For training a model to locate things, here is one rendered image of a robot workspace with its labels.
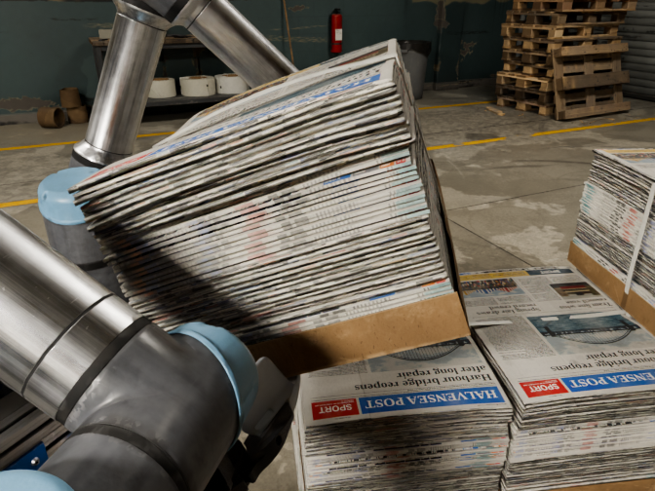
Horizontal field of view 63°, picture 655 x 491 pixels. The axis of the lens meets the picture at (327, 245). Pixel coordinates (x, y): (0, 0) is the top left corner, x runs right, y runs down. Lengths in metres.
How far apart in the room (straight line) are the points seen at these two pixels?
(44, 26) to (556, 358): 6.61
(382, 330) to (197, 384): 0.19
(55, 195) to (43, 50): 6.11
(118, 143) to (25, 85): 6.04
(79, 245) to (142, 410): 0.69
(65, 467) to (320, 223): 0.25
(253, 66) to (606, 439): 0.77
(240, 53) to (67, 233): 0.40
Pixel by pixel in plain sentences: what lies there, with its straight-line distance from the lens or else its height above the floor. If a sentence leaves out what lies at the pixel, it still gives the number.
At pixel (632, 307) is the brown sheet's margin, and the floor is 0.85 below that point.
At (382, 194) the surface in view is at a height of 1.19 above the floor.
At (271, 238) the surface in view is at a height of 1.14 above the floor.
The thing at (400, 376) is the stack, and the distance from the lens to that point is 0.80.
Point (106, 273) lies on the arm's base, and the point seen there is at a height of 0.89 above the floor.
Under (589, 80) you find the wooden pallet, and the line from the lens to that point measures 7.20.
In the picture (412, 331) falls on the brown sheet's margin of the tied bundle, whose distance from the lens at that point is 0.46.
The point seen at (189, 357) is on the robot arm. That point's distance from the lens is 0.33.
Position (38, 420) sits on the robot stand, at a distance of 0.99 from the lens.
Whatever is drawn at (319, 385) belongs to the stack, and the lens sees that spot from 0.78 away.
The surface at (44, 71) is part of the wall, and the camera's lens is 7.06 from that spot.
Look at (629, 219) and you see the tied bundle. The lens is 1.03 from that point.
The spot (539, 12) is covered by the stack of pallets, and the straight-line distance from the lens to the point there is 7.22.
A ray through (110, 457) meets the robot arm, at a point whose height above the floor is 1.13.
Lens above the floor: 1.32
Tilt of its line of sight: 25 degrees down
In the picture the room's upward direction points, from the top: straight up
